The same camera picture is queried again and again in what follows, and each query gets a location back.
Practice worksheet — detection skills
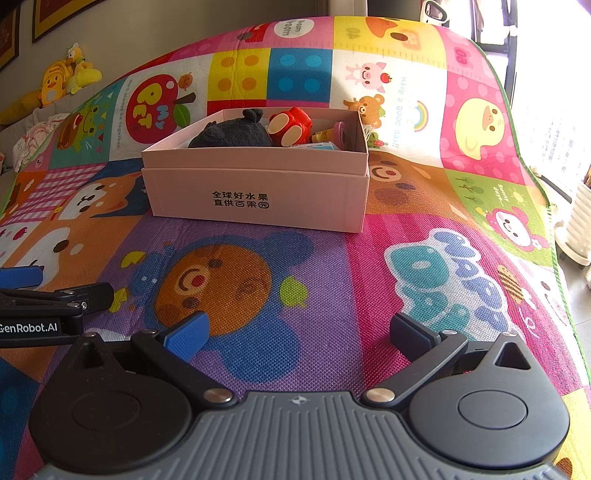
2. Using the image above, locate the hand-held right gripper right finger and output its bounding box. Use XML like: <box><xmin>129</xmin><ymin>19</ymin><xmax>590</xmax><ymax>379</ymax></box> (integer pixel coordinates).
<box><xmin>361</xmin><ymin>313</ymin><xmax>534</xmax><ymax>409</ymax></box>

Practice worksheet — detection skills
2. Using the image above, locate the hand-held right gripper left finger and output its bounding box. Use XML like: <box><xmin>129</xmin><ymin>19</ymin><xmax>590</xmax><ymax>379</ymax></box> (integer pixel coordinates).
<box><xmin>69</xmin><ymin>310</ymin><xmax>236</xmax><ymax>407</ymax></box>

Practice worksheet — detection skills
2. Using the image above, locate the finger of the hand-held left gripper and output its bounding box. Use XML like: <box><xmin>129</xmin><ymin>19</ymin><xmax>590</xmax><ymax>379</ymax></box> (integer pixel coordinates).
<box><xmin>0</xmin><ymin>283</ymin><xmax>115</xmax><ymax>319</ymax></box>
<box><xmin>0</xmin><ymin>267</ymin><xmax>44</xmax><ymax>291</ymax></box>

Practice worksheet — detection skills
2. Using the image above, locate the pink cardboard box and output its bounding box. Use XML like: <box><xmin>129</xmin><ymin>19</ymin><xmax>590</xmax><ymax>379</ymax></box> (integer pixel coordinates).
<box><xmin>141</xmin><ymin>107</ymin><xmax>371</xmax><ymax>234</ymax></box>

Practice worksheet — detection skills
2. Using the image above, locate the black plush toy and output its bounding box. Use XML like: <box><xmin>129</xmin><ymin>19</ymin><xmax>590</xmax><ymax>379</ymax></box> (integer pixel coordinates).
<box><xmin>188</xmin><ymin>108</ymin><xmax>273</xmax><ymax>148</ymax></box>

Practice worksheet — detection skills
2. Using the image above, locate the red hooded doll toy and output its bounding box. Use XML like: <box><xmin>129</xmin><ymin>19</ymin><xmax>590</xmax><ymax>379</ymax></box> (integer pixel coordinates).
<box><xmin>268</xmin><ymin>107</ymin><xmax>312</xmax><ymax>147</ymax></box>

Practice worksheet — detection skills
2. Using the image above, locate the colourful cartoon play mat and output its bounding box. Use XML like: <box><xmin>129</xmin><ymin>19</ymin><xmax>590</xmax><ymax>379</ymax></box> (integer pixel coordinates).
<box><xmin>0</xmin><ymin>16</ymin><xmax>591</xmax><ymax>480</ymax></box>

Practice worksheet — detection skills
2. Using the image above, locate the grey sofa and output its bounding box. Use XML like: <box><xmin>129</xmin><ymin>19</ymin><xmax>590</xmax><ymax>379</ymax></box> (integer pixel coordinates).
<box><xmin>0</xmin><ymin>92</ymin><xmax>70</xmax><ymax>185</ymax></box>

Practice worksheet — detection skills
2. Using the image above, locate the pink white cloth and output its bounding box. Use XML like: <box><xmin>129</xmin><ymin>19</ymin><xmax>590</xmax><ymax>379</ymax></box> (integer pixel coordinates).
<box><xmin>13</xmin><ymin>115</ymin><xmax>65</xmax><ymax>160</ymax></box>

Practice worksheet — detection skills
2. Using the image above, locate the long yellow plush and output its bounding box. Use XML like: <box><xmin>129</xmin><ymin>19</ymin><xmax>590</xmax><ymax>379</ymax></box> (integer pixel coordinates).
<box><xmin>0</xmin><ymin>90</ymin><xmax>44</xmax><ymax>125</ymax></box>

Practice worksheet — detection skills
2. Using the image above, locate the white ribbed plant pot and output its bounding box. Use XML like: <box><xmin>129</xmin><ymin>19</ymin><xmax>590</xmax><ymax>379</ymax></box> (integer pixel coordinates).
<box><xmin>554</xmin><ymin>182</ymin><xmax>591</xmax><ymax>267</ymax></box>

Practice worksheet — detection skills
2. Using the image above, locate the yellow and red toy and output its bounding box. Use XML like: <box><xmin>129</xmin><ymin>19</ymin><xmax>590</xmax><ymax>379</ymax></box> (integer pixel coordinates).
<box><xmin>311</xmin><ymin>121</ymin><xmax>348</xmax><ymax>145</ymax></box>

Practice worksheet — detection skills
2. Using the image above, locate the yellow duck plush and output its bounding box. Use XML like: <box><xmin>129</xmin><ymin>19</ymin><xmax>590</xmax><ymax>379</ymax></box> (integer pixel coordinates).
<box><xmin>65</xmin><ymin>44</ymin><xmax>102</xmax><ymax>93</ymax></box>

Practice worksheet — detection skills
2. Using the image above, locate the narrow framed wall picture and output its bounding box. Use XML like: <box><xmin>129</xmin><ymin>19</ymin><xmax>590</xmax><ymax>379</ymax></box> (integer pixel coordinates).
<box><xmin>0</xmin><ymin>4</ymin><xmax>21</xmax><ymax>70</ymax></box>

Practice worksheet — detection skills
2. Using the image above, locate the large framed wall picture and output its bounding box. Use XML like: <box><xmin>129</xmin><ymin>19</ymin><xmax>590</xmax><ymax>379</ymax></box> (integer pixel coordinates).
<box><xmin>32</xmin><ymin>0</ymin><xmax>107</xmax><ymax>42</ymax></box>

